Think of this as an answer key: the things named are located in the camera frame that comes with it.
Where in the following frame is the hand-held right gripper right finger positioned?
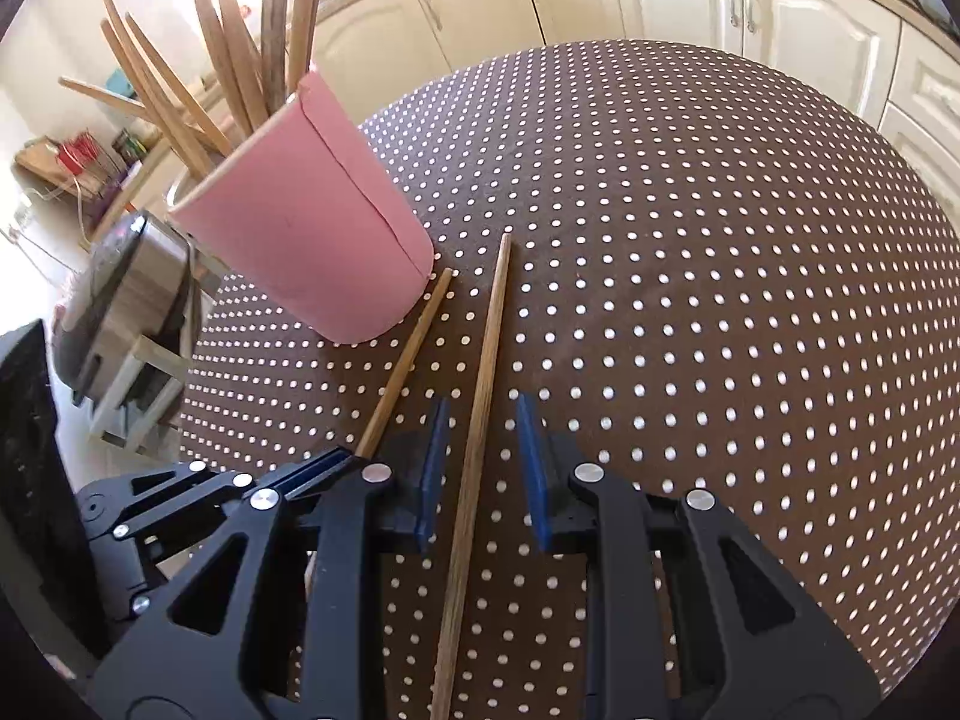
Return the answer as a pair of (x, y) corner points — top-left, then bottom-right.
(514, 392), (882, 720)

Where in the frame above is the pale wooden stool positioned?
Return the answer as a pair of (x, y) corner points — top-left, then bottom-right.
(90, 334), (188, 460)

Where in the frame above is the silver black rice cooker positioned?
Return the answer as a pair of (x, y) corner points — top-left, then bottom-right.
(49, 210), (207, 402)

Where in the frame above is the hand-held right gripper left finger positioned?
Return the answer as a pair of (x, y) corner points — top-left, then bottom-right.
(86, 396), (452, 720)

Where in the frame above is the wooden cutting board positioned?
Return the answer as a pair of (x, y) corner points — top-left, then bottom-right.
(15, 136), (91, 192)

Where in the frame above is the white power cable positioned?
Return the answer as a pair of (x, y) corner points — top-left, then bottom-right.
(69, 165), (97, 250)

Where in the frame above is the wooden chopstick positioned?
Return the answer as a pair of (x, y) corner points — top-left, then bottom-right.
(352, 268), (455, 460)
(429, 232), (515, 720)

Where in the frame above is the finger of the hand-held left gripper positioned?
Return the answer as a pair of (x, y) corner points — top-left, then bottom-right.
(133, 529), (218, 614)
(112, 447), (355, 542)

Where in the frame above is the red kitchen tool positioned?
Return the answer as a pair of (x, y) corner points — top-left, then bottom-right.
(60, 132), (100, 175)

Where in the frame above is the bundle of wooden chopsticks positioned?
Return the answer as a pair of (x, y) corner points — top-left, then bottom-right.
(58, 0), (331, 177)

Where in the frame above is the pink cup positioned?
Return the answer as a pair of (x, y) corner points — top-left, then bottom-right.
(165, 69), (434, 346)

